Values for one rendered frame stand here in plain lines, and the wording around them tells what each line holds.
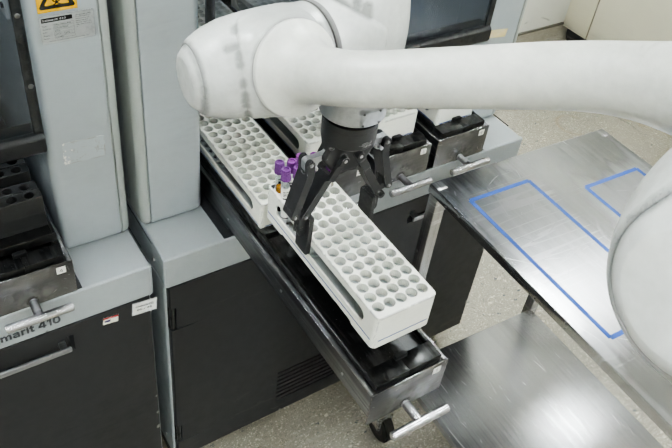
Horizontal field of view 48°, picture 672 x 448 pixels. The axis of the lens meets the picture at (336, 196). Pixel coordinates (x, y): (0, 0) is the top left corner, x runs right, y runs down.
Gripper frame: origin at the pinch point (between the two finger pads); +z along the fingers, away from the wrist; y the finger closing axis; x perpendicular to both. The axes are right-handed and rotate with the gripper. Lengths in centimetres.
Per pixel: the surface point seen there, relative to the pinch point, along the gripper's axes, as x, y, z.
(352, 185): 20.7, 19.3, 15.0
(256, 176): 21.6, -1.1, 6.2
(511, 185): 2.6, 41.8, 9.4
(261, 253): 9.7, -6.4, 11.6
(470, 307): 29, 79, 91
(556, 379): -13, 61, 63
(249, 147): 28.6, 1.2, 5.6
